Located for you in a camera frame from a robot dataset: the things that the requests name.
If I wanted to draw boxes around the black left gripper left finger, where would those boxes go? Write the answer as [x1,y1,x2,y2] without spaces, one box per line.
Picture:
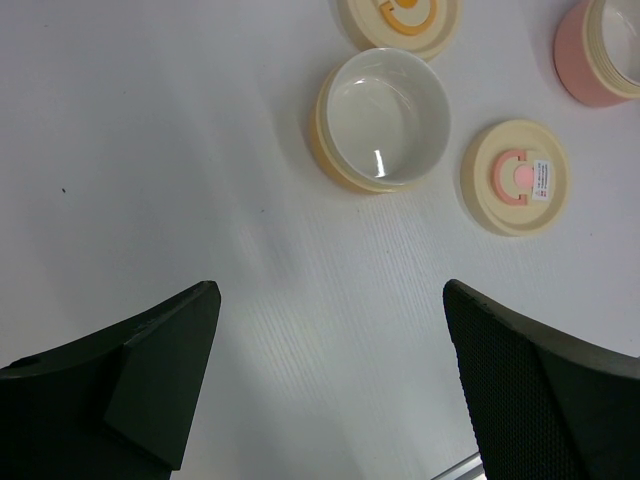
[1,281,221,479]

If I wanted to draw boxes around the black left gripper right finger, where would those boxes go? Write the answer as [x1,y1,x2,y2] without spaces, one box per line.
[443,280,639,479]

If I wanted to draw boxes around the cream lid pink handle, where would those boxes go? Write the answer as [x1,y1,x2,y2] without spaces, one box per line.
[460,119,571,237]

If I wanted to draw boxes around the yellow lunch bowl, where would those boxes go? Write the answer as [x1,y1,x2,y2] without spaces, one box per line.
[309,48,452,195]

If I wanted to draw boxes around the pink lunch bowl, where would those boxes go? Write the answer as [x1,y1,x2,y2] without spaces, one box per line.
[553,1,639,108]

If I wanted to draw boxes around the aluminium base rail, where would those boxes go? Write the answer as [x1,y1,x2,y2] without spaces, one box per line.
[433,452,487,480]

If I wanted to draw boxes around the cream lid orange handle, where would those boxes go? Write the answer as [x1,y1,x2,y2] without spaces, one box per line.
[337,0,463,61]

